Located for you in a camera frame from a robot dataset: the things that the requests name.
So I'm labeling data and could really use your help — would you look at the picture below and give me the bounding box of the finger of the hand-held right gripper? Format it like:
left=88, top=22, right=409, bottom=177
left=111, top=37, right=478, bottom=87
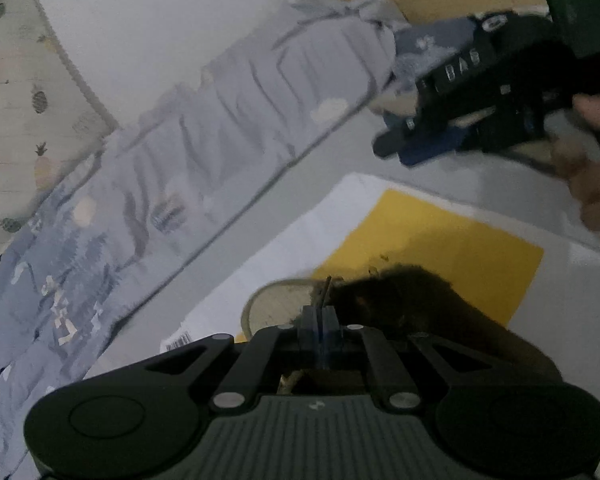
left=398, top=131, right=479, bottom=168
left=372, top=121, right=425, bottom=161

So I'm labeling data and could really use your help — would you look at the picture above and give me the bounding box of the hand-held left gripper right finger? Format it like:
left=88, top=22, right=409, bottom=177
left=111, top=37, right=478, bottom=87
left=321, top=305, right=497, bottom=417

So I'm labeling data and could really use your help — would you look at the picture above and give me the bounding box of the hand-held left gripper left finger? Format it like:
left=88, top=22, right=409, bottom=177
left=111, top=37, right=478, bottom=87
left=145, top=305, right=323, bottom=417

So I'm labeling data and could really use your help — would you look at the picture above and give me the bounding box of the olive suede shoe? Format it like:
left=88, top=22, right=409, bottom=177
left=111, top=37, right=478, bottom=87
left=240, top=262, right=567, bottom=392

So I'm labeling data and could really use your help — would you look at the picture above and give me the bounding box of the person's right hand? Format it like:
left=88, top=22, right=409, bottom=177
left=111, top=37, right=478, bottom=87
left=551, top=94, right=600, bottom=254

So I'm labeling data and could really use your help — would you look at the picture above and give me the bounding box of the white yellow plastic mailer bag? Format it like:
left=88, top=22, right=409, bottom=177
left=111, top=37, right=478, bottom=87
left=159, top=171, right=600, bottom=397

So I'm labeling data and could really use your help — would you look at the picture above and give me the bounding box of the grey printed bed sheet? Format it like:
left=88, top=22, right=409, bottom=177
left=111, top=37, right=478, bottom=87
left=0, top=105, right=600, bottom=480

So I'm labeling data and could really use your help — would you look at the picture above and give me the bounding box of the blue-grey printed quilt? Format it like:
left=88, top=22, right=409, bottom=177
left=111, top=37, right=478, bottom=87
left=0, top=0, right=412, bottom=480

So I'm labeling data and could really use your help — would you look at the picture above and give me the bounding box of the pineapple print curtain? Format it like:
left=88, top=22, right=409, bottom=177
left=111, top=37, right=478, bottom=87
left=0, top=0, right=119, bottom=267

